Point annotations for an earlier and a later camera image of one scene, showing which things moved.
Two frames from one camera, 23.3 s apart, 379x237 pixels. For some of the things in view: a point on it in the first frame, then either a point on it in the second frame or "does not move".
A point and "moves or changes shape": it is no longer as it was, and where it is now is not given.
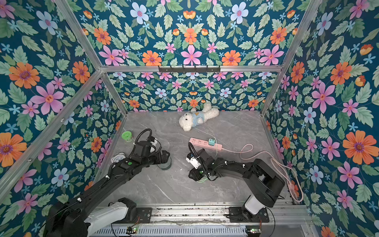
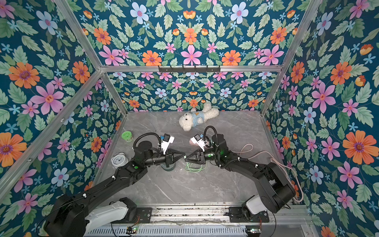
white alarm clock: (117, 157) does not move
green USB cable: (207, 178) moves or changes shape
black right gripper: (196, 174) to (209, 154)
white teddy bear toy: (193, 117) does not move
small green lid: (127, 136) does not move
